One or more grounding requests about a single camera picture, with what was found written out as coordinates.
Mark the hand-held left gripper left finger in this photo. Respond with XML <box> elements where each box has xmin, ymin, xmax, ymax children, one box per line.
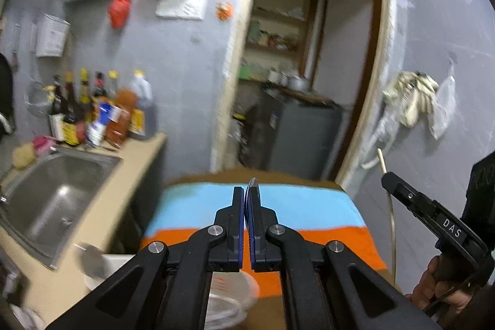
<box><xmin>45</xmin><ymin>186</ymin><xmax>244</xmax><ymax>330</ymax></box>

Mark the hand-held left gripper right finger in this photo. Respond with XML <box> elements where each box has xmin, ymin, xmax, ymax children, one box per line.
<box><xmin>246</xmin><ymin>177</ymin><xmax>441</xmax><ymax>330</ymax></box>

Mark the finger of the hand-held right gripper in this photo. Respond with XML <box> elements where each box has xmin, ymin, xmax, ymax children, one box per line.
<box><xmin>381</xmin><ymin>172</ymin><xmax>445</xmax><ymax>236</ymax></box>

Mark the wooden chopstick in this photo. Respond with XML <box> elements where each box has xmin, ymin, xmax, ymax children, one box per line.
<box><xmin>377</xmin><ymin>148</ymin><xmax>397</xmax><ymax>283</ymax></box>

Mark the white plastic cup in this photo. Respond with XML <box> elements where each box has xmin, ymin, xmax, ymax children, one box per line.
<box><xmin>83</xmin><ymin>255</ymin><xmax>260</xmax><ymax>328</ymax></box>

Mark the person's right forearm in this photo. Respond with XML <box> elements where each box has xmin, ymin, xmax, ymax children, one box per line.
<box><xmin>439</xmin><ymin>285</ymin><xmax>495</xmax><ymax>330</ymax></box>

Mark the person's right hand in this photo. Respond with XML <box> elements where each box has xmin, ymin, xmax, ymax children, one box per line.
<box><xmin>411</xmin><ymin>256</ymin><xmax>479</xmax><ymax>316</ymax></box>

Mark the striped blue orange brown cloth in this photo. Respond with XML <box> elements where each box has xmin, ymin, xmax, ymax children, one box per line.
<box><xmin>139</xmin><ymin>168</ymin><xmax>407</xmax><ymax>330</ymax></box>

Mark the clear hanging plastic bag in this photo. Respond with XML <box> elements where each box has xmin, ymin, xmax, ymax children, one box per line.
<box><xmin>427</xmin><ymin>74</ymin><xmax>457</xmax><ymax>141</ymax></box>

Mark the grey cabinet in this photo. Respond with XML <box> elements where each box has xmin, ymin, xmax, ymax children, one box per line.
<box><xmin>247</xmin><ymin>87</ymin><xmax>349</xmax><ymax>181</ymax></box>

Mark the beige kitchen counter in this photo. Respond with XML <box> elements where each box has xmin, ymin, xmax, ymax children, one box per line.
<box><xmin>0</xmin><ymin>132</ymin><xmax>168</xmax><ymax>330</ymax></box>

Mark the grey inner door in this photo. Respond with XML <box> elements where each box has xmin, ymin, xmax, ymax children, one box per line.
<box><xmin>309</xmin><ymin>0</ymin><xmax>384</xmax><ymax>182</ymax></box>

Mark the metal cooking pot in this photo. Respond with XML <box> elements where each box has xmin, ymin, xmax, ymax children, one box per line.
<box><xmin>286</xmin><ymin>75</ymin><xmax>311</xmax><ymax>92</ymax></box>

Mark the clear plastic oil jug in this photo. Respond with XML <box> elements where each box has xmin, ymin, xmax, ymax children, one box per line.
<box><xmin>129</xmin><ymin>69</ymin><xmax>158</xmax><ymax>140</ymax></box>

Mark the teal canister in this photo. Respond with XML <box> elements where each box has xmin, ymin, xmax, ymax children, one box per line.
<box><xmin>247</xmin><ymin>21</ymin><xmax>261</xmax><ymax>45</ymax></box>

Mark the stainless steel sink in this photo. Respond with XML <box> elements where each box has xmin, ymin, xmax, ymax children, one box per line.
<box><xmin>0</xmin><ymin>150</ymin><xmax>122</xmax><ymax>271</ymax></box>

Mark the row of sauce bottles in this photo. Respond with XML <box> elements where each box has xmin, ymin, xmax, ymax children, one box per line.
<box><xmin>48</xmin><ymin>68</ymin><xmax>145</xmax><ymax>150</ymax></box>

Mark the pink scrubber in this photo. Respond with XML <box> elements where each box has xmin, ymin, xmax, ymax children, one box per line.
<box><xmin>32</xmin><ymin>135</ymin><xmax>57</xmax><ymax>156</ymax></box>

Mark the wooden shelf cupboard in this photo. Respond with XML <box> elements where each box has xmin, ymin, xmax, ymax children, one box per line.
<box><xmin>243</xmin><ymin>0</ymin><xmax>320</xmax><ymax>84</ymax></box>

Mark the yellow sponge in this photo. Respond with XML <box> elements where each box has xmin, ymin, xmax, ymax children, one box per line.
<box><xmin>11</xmin><ymin>144</ymin><xmax>37</xmax><ymax>170</ymax></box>

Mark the hanging metal strainer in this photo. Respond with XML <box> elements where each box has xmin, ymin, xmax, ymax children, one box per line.
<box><xmin>25</xmin><ymin>55</ymin><xmax>53</xmax><ymax>118</ymax></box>

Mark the red plastic bag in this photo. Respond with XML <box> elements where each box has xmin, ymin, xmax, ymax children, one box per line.
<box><xmin>107</xmin><ymin>0</ymin><xmax>136</xmax><ymax>30</ymax></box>

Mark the pale wooden door frame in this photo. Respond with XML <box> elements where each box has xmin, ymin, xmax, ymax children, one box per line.
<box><xmin>210</xmin><ymin>0</ymin><xmax>401</xmax><ymax>192</ymax></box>

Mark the orange wall plug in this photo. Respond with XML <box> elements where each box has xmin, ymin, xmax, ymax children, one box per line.
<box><xmin>215</xmin><ymin>2</ymin><xmax>234</xmax><ymax>21</ymax></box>

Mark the white wall box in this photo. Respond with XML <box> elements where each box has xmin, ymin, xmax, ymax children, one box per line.
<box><xmin>36</xmin><ymin>13</ymin><xmax>71</xmax><ymax>58</ymax></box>

